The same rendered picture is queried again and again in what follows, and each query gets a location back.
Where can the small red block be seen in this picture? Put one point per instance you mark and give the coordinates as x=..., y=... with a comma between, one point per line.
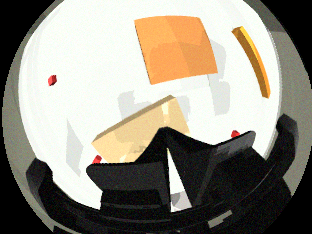
x=52, y=80
x=235, y=133

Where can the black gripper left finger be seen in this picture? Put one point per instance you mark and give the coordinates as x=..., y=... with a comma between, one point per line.
x=149, y=171

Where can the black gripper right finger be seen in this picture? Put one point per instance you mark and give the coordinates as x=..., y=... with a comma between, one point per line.
x=195, y=160

